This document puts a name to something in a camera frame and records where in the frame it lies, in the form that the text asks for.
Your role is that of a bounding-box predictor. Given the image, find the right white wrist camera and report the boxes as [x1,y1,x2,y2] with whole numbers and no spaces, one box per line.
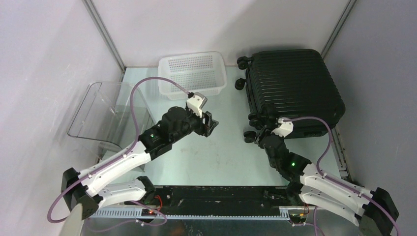
[271,118,294,138]

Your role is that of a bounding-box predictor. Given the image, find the aluminium frame rail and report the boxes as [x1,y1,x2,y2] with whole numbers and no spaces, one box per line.
[85,185,359,222]

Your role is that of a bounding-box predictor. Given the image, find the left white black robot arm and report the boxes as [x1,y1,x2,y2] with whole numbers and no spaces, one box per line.
[61,107,218,219]

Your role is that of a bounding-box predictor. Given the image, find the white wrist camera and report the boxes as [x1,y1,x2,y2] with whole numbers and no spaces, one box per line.
[186,92,208,118]
[271,118,294,138]

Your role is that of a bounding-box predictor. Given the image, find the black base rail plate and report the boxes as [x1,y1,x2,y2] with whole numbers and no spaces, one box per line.
[139,185,305,217]

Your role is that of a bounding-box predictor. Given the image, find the white perforated plastic basket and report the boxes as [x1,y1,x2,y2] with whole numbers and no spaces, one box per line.
[158,52,227,96]

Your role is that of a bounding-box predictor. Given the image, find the clear acrylic bin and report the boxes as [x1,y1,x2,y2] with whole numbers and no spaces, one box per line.
[66,81,155,170]

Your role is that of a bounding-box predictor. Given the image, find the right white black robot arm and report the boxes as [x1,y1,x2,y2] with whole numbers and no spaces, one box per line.
[244,128,399,236]

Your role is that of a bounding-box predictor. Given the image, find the black ribbed hard-shell suitcase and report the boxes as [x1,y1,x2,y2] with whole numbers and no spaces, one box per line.
[235,49,346,139]

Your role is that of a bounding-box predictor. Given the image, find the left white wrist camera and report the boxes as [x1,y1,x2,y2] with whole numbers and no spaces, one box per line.
[186,92,208,118]

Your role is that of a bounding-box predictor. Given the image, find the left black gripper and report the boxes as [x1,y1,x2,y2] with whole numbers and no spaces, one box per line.
[170,106,218,144]

